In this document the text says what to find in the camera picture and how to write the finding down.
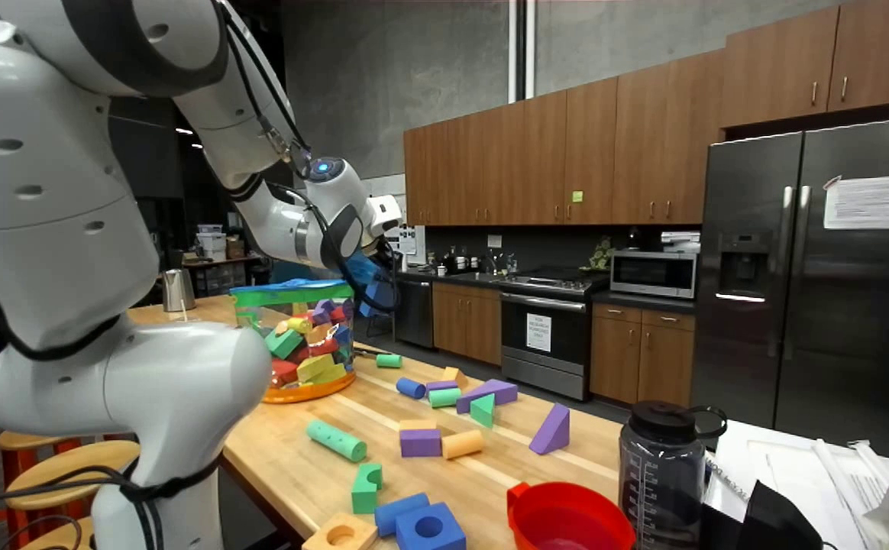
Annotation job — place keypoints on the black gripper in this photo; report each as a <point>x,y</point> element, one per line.
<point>372,286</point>

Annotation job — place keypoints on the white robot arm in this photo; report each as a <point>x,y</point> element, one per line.
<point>78,256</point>

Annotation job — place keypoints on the clear bag of blocks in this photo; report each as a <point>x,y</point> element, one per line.
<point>310,334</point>

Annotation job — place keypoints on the far green foam cylinder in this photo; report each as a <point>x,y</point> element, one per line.
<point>388,361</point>

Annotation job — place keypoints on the small blue foam cylinder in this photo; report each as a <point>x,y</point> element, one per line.
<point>409,390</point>

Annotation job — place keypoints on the small green foam cylinder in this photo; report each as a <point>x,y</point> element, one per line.
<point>443,397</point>

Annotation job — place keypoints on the purple foam cube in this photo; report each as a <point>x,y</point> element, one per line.
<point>423,445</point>

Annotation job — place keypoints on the oven range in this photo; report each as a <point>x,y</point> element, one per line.
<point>546,328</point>

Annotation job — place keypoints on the purple foam bar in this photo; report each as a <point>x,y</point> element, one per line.
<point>500,390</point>

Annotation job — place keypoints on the orange foam cylinder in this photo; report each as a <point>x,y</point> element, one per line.
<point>461,445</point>

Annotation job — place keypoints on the green notched foam block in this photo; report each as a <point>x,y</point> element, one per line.
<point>363,489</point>

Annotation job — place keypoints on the purple foam wedge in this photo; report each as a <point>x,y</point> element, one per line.
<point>554,433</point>

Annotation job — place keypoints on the blue square block with hole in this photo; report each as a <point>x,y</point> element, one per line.
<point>432,530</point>

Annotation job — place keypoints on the orange block with hole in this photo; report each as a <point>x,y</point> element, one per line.
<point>342,532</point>

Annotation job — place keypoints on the microwave oven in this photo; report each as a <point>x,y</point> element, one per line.
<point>655,274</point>

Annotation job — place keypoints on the red bowl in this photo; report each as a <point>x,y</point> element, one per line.
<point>566,516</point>

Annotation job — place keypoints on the dark water bottle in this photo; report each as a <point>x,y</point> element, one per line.
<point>665,473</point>

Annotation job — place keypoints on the stainless steel refrigerator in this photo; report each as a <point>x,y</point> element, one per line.
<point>791,286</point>

